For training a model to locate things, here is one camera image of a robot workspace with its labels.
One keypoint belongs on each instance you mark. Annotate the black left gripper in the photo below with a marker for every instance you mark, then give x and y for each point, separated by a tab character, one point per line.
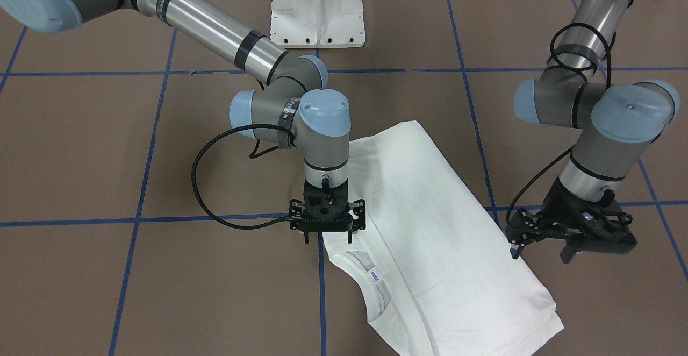
554	209

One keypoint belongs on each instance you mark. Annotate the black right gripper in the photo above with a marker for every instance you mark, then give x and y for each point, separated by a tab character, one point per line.
296	208

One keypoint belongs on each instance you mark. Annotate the white long-sleeve printed shirt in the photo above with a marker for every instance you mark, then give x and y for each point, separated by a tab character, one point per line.
434	269

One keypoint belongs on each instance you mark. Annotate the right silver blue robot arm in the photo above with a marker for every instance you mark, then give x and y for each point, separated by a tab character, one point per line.
293	109

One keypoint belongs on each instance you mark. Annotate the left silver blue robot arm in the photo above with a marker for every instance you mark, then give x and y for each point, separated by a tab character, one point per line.
618	123

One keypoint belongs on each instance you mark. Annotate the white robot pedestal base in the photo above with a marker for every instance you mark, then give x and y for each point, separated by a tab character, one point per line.
306	24

